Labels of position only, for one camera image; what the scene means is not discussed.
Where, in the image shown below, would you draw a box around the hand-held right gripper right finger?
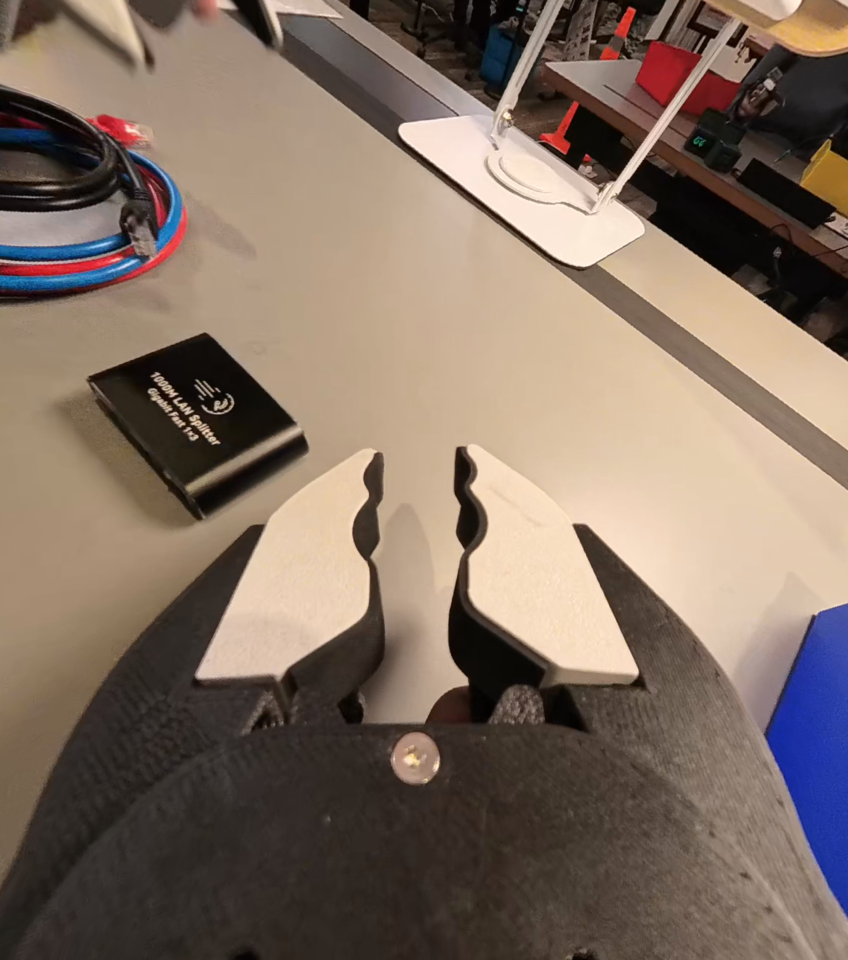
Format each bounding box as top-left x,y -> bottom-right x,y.
448,443 -> 643,691

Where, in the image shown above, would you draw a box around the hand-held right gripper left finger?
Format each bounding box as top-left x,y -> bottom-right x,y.
193,447 -> 386,691

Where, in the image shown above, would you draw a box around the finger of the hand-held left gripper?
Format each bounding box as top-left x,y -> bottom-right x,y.
229,0 -> 287,49
57,0 -> 155,69

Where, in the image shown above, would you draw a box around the red ethernet cable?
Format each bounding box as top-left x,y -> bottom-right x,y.
0,108 -> 188,297

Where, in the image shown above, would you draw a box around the black ethernet cable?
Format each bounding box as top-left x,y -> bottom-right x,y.
0,72 -> 155,249

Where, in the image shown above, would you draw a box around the black ethernet adapter hub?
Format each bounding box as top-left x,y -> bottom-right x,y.
87,333 -> 310,522

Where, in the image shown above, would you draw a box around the blue ethernet cable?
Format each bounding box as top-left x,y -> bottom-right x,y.
0,117 -> 185,268

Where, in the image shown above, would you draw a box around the blue plastic bin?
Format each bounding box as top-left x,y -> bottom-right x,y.
765,585 -> 848,960

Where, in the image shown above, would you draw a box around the instruction sheet on stand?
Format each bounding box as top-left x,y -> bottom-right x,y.
399,0 -> 848,271

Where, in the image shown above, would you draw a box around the orange traffic cone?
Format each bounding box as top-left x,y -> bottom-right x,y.
541,102 -> 583,159

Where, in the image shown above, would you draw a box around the red plastic bin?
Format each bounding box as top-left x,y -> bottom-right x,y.
637,41 -> 740,118

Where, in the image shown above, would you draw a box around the wooden work table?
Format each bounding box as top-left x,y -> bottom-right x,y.
544,60 -> 848,301

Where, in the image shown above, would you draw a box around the black box with green display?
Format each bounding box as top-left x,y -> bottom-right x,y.
691,108 -> 748,166

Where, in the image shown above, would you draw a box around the yellow and black boxes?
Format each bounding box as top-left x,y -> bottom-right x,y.
799,140 -> 848,211

